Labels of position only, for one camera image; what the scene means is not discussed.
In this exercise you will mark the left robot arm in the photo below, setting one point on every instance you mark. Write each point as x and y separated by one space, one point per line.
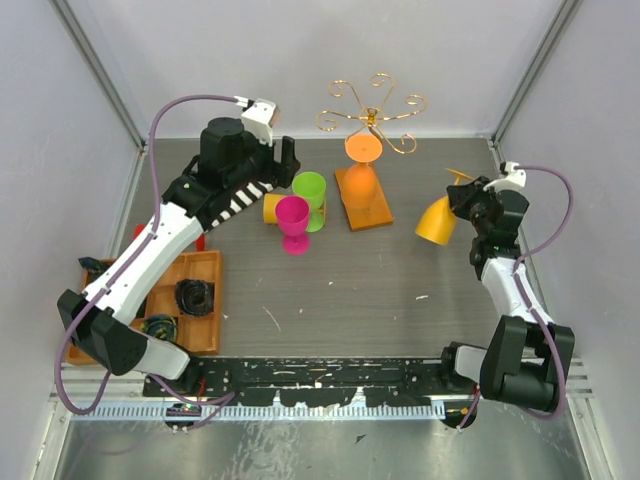
231 171

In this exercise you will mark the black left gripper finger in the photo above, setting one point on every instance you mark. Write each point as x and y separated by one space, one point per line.
288 159
286 176

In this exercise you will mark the yellow plastic wine glass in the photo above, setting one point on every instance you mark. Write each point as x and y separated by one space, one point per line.
270 203

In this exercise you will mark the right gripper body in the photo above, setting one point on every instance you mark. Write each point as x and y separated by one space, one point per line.
489 197

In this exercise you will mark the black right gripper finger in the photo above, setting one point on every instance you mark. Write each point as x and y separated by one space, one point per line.
470 208
460 196

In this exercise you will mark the magenta plastic wine glass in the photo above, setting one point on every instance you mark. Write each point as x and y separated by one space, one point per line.
293 215

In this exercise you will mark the gold wire wine glass rack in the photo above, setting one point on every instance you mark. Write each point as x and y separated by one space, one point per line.
370 118

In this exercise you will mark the orange plastic wine glass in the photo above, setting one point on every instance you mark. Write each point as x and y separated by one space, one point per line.
360 182

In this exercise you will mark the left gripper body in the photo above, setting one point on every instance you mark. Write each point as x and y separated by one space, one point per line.
265 167

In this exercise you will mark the rolled blue-yellow tie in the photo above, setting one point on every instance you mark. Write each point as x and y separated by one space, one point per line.
161 326

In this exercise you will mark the rolled dark orange-floral tie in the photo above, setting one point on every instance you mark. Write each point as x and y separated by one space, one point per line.
93 267

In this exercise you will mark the yellow-orange plastic wine glass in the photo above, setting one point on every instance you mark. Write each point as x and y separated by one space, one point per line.
438 222

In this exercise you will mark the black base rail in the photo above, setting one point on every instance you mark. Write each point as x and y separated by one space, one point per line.
325 381

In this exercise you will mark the white slotted cable duct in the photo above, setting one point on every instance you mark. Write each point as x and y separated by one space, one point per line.
165 410

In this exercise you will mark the red plastic wine glass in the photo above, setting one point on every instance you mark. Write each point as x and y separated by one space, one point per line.
199 244

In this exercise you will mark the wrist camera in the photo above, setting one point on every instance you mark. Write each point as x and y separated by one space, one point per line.
512 177
258 118

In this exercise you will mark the green plastic wine glass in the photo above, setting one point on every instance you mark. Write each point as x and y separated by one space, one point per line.
312 187

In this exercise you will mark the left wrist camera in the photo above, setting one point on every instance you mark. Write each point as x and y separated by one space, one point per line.
258 118

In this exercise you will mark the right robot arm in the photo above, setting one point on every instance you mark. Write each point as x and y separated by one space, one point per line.
527 360

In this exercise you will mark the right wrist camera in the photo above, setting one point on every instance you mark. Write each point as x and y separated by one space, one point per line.
512 177

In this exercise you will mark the black white striped cloth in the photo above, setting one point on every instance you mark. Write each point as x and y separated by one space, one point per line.
242 199

